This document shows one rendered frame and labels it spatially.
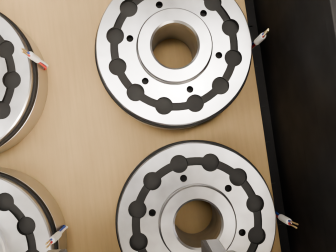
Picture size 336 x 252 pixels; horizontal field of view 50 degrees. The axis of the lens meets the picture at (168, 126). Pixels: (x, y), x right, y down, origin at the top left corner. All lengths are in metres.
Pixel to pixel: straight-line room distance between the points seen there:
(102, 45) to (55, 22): 0.06
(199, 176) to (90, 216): 0.09
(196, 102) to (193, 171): 0.04
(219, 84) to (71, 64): 0.11
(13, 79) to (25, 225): 0.09
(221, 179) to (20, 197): 0.13
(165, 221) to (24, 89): 0.12
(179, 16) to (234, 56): 0.04
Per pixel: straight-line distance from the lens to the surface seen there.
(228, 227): 0.23
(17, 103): 0.24
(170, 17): 0.24
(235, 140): 0.27
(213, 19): 0.24
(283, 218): 0.24
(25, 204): 0.24
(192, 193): 0.23
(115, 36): 0.24
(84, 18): 0.28
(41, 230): 0.24
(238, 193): 0.24
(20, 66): 0.25
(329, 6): 0.19
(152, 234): 0.23
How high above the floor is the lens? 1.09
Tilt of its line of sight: 87 degrees down
